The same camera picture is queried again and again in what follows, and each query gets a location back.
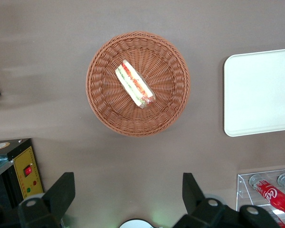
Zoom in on beige plastic serving tray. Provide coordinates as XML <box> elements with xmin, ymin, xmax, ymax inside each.
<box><xmin>223</xmin><ymin>47</ymin><xmax>285</xmax><ymax>137</ymax></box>

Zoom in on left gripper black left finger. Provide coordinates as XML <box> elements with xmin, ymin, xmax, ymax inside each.
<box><xmin>18</xmin><ymin>172</ymin><xmax>76</xmax><ymax>228</ymax></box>

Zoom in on triangle sandwich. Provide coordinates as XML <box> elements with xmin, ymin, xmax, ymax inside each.
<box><xmin>115</xmin><ymin>59</ymin><xmax>156</xmax><ymax>110</ymax></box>

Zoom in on black food warmer yellow panel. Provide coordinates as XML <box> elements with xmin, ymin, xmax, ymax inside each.
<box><xmin>0</xmin><ymin>138</ymin><xmax>44</xmax><ymax>214</ymax></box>

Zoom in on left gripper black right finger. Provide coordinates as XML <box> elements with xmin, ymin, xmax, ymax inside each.
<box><xmin>173</xmin><ymin>172</ymin><xmax>240</xmax><ymax>228</ymax></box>

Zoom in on round brown wicker basket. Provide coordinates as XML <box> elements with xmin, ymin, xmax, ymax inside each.
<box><xmin>85</xmin><ymin>30</ymin><xmax>191</xmax><ymax>138</ymax></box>

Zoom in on clear acrylic bottle rack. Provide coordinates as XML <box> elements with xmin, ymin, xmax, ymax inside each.
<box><xmin>237</xmin><ymin>167</ymin><xmax>285</xmax><ymax>228</ymax></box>

